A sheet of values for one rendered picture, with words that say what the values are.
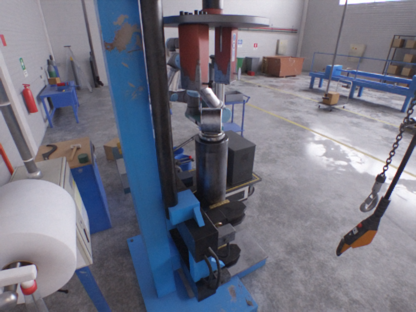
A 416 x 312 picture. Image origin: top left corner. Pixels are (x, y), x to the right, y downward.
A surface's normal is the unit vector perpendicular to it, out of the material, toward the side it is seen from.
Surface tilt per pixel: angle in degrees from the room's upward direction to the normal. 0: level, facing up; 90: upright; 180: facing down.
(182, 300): 0
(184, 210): 90
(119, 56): 90
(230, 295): 0
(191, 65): 90
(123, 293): 0
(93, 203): 90
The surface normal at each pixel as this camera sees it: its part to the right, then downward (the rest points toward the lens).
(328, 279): 0.00, -0.87
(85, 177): 0.47, 0.43
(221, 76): -0.45, 0.43
